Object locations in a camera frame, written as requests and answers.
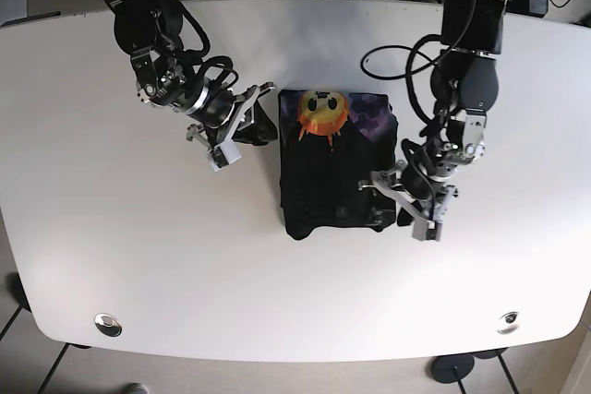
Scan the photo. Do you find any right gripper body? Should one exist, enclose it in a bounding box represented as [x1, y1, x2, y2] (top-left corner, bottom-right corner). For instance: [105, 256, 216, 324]
[186, 82, 277, 150]

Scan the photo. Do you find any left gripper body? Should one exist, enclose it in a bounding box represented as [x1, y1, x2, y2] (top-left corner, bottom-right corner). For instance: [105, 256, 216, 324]
[358, 161, 458, 223]

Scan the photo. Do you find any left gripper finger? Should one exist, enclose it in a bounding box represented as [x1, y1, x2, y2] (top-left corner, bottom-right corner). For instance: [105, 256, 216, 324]
[396, 209, 414, 227]
[368, 190, 397, 231]

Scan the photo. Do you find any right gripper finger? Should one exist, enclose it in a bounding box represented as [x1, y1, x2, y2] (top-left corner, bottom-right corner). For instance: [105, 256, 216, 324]
[233, 128, 271, 146]
[252, 102, 277, 145]

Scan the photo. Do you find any black T-shirt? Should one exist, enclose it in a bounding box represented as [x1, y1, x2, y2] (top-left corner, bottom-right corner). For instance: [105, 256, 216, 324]
[278, 90, 398, 241]

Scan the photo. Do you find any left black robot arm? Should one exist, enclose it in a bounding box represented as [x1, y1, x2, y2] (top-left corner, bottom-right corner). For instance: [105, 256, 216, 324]
[359, 0, 510, 240]

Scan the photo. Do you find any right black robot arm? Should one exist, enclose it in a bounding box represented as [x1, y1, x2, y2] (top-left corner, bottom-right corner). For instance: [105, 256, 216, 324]
[103, 0, 278, 152]

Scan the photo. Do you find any right silver table grommet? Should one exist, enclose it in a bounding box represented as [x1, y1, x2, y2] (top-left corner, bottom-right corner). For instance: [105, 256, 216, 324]
[495, 311, 521, 335]

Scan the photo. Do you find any silver table grommet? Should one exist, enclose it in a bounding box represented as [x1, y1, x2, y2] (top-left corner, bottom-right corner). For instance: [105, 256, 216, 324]
[94, 313, 123, 338]
[495, 311, 521, 335]

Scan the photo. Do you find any black round stand base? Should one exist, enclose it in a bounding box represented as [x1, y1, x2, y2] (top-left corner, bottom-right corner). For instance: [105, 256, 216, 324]
[429, 353, 475, 384]

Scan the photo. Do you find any left silver table grommet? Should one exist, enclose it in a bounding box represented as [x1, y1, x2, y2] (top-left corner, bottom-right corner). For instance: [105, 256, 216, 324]
[94, 313, 123, 338]

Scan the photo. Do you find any black table leg left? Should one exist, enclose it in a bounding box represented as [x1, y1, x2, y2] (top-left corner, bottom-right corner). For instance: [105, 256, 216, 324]
[0, 272, 31, 340]

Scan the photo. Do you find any grey shoe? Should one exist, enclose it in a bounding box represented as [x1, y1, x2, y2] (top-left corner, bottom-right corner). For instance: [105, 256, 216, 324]
[122, 383, 150, 394]

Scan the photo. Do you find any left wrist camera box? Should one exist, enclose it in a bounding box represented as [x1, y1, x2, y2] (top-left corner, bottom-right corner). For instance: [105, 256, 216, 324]
[412, 218, 442, 242]

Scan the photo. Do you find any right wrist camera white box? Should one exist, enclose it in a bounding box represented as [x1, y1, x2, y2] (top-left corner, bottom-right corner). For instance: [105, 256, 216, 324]
[208, 139, 241, 172]

